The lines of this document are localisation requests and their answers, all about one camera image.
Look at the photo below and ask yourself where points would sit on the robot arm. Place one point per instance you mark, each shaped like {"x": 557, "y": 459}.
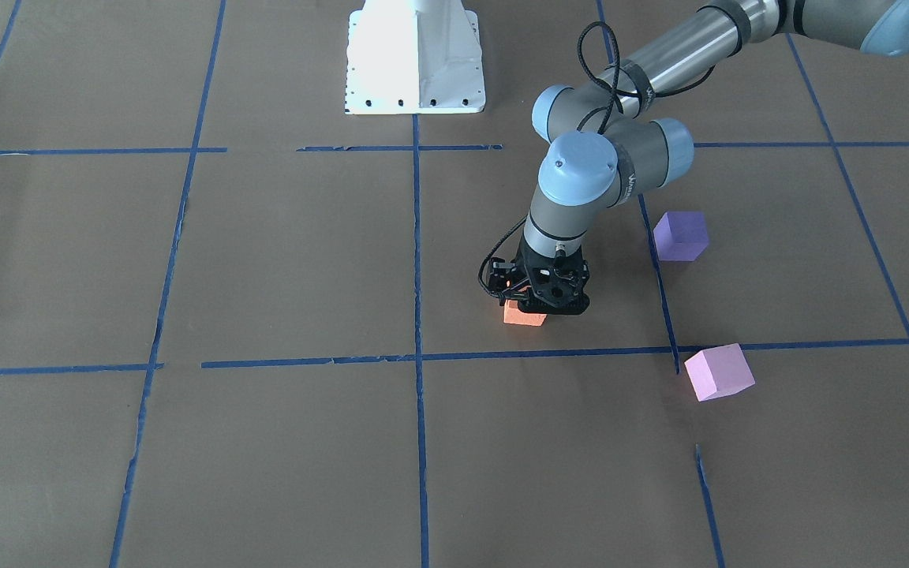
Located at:
{"x": 601, "y": 154}

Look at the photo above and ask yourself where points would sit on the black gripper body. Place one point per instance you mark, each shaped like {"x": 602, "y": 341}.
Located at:
{"x": 504, "y": 278}

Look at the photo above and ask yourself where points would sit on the pink foam block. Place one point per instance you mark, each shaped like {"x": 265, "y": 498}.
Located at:
{"x": 720, "y": 371}

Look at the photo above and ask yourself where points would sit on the white camera stand pillar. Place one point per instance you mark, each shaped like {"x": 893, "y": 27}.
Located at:
{"x": 414, "y": 57}

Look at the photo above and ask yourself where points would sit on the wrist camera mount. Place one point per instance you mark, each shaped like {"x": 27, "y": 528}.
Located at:
{"x": 503, "y": 280}

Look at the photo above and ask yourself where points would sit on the purple foam block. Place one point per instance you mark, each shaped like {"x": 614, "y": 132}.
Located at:
{"x": 681, "y": 236}

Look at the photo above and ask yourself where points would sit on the orange foam block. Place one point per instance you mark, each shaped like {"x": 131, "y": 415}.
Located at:
{"x": 514, "y": 316}

